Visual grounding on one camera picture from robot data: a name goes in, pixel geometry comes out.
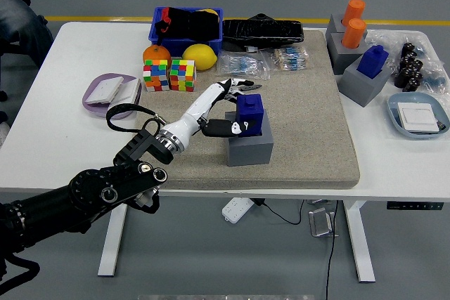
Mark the grey round-hole seal holder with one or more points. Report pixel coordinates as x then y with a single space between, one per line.
342 59
334 29

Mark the silver metal bracket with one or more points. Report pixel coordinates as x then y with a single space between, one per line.
318 202

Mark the light blue plastic tray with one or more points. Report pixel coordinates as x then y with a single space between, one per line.
393 117

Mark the black cloth with red trim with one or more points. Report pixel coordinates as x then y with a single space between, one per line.
197 26

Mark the orange fruit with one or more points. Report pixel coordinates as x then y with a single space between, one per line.
157 52

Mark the bag of blue components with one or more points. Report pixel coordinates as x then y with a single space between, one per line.
436 80

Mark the blue plastic bin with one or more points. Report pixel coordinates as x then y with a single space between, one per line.
211 45

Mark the bag of brown resistors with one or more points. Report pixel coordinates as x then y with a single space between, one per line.
288 58

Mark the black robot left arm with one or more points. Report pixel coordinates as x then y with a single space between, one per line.
105 184

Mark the stickerless colourful puzzle cube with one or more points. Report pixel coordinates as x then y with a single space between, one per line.
183 77

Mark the black plastic-wrapped keyboard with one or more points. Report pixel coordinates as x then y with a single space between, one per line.
263 33

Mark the silver metal foot pedal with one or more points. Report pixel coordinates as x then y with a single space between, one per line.
320 223

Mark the white-edged colourful puzzle cube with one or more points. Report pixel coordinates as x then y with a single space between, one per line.
155 77

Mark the white power strip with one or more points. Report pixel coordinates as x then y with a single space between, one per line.
237 210

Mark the yellow item in bin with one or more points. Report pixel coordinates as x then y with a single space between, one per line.
210 11

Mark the white wall switch panel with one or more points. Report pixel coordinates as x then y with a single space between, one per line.
418 117
130 91
104 90

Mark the yellow lemon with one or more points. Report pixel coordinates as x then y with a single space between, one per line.
199 57

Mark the person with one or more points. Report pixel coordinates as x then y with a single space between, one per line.
21 22

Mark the grey-brown table mat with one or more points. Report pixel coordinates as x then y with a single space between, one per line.
299 138

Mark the grey square seal holder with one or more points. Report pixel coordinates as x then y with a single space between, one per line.
362 91
249 152

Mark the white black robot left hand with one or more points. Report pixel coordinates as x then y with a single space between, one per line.
197 114

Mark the blue square seal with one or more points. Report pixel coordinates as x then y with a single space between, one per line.
253 114
372 63

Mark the bag of blue resistors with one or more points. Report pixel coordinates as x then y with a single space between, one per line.
242 65

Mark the orange cylinder seal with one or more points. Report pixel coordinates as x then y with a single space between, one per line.
354 10
354 34

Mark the bag of black capacitors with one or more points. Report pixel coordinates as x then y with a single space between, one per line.
409 71

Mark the purple plastic tray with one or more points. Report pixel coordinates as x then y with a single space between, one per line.
91 108

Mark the black desk control panel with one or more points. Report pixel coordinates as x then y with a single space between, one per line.
415 206

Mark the white table leg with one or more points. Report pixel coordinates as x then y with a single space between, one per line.
110 244
362 247

